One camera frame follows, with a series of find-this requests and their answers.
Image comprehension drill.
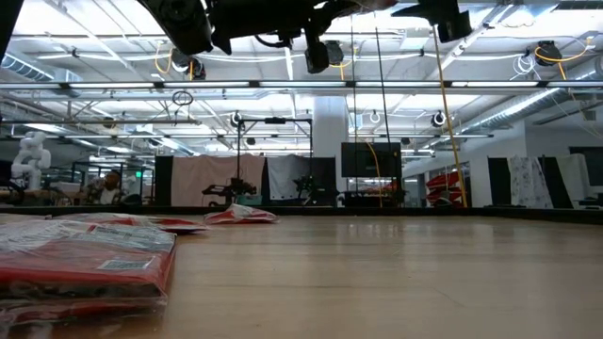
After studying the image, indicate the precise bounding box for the black looped power cable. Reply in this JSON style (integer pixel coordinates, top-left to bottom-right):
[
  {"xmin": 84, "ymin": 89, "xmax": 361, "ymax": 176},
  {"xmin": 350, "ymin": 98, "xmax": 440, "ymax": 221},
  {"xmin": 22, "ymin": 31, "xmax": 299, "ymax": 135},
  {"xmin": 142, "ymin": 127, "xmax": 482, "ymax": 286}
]
[{"xmin": 374, "ymin": 26, "xmax": 393, "ymax": 209}]

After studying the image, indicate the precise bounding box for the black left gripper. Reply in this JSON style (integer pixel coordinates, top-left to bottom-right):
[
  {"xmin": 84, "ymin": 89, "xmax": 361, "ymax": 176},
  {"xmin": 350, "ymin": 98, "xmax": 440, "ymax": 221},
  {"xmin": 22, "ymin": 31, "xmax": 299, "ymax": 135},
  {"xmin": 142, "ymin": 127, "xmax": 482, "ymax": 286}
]
[{"xmin": 209, "ymin": 0, "xmax": 362, "ymax": 51}]

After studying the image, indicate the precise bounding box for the red Orville popcorn bag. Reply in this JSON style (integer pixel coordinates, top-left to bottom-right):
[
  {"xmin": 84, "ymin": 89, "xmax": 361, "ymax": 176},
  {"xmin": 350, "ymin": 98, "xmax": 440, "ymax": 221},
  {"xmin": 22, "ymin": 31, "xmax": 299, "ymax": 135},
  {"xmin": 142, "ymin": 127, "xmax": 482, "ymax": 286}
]
[
  {"xmin": 50, "ymin": 211, "xmax": 212, "ymax": 235},
  {"xmin": 203, "ymin": 202, "xmax": 281, "ymax": 226},
  {"xmin": 0, "ymin": 218, "xmax": 179, "ymax": 305}
]

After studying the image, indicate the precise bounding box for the black camera rig frame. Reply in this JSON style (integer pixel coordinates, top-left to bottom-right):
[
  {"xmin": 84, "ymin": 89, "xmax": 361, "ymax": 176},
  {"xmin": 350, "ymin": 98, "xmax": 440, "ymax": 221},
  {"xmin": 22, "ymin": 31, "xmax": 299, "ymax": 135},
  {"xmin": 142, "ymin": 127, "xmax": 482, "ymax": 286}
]
[{"xmin": 235, "ymin": 116, "xmax": 316, "ymax": 208}]

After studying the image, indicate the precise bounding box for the patterned white cloth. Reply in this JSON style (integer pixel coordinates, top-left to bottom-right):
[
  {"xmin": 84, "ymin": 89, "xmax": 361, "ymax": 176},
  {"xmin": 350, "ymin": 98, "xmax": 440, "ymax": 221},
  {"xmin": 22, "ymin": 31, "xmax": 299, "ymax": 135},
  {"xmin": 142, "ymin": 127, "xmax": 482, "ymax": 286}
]
[{"xmin": 507, "ymin": 155, "xmax": 555, "ymax": 210}]

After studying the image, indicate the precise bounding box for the person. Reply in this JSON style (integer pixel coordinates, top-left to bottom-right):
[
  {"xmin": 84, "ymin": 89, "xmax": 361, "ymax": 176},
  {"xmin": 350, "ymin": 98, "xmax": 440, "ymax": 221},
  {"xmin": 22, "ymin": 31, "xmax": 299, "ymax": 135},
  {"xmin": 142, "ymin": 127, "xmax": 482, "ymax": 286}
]
[{"xmin": 91, "ymin": 169, "xmax": 127, "ymax": 206}]

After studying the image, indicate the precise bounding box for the beige curtain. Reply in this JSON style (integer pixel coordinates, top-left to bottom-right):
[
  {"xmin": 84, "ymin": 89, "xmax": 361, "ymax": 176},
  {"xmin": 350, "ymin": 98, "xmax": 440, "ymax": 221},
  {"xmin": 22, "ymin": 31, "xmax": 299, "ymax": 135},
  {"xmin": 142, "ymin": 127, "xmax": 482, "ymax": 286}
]
[{"xmin": 170, "ymin": 153, "xmax": 267, "ymax": 207}]

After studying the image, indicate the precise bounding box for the black television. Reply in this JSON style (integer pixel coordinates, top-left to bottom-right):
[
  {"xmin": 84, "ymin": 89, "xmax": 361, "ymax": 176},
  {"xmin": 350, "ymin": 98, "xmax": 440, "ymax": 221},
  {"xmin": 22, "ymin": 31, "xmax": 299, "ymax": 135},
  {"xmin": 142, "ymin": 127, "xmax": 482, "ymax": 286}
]
[{"xmin": 340, "ymin": 141, "xmax": 403, "ymax": 179}]

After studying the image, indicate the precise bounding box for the silver ventilation duct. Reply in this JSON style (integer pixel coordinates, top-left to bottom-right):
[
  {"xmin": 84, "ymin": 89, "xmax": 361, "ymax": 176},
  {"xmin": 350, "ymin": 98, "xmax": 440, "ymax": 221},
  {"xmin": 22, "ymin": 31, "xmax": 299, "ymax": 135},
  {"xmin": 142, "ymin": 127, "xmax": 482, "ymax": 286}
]
[{"xmin": 451, "ymin": 58, "xmax": 603, "ymax": 137}]

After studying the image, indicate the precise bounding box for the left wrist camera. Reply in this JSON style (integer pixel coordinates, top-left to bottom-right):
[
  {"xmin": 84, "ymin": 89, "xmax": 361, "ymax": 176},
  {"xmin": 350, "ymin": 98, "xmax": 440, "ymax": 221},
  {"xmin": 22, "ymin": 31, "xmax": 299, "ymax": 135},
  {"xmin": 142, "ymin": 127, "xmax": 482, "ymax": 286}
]
[{"xmin": 303, "ymin": 27, "xmax": 331, "ymax": 75}]

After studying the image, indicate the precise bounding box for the white curtain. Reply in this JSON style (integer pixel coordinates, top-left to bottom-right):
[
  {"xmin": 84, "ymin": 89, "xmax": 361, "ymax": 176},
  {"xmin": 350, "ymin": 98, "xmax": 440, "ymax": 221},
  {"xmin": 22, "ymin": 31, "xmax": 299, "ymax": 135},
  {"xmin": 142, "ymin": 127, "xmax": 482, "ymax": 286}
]
[{"xmin": 266, "ymin": 153, "xmax": 313, "ymax": 202}]

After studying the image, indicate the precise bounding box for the yellow extension cable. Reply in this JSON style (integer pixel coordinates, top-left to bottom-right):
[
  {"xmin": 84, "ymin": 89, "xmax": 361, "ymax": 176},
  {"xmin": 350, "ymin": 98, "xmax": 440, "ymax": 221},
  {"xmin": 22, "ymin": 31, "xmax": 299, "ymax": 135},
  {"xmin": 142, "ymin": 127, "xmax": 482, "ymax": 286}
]
[{"xmin": 432, "ymin": 25, "xmax": 469, "ymax": 209}]

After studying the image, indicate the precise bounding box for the red bin stack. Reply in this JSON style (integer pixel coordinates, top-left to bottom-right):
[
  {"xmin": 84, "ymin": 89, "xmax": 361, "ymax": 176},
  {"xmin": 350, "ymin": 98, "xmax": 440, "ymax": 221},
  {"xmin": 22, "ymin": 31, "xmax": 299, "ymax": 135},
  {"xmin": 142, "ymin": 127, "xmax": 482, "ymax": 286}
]
[{"xmin": 425, "ymin": 170, "xmax": 467, "ymax": 207}]

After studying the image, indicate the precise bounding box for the white robot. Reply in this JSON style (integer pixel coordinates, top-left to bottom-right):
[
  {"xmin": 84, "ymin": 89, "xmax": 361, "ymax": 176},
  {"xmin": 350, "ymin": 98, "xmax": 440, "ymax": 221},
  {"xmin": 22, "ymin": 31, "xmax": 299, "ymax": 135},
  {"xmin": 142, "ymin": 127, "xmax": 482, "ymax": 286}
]
[{"xmin": 9, "ymin": 130, "xmax": 53, "ymax": 192}]

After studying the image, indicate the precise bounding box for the black monitor screen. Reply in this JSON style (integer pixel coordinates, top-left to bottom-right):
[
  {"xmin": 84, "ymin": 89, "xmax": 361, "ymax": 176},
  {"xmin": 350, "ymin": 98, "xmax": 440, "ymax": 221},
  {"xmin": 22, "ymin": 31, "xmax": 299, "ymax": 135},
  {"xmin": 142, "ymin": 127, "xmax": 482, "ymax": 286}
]
[{"xmin": 568, "ymin": 146, "xmax": 603, "ymax": 187}]

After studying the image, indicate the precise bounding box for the white cloth panel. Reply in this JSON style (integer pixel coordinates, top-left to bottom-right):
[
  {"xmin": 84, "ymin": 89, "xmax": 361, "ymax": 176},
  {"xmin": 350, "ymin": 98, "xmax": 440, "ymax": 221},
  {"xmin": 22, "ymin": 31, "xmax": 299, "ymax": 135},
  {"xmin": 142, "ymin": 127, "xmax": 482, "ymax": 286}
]
[{"xmin": 555, "ymin": 153, "xmax": 592, "ymax": 199}]

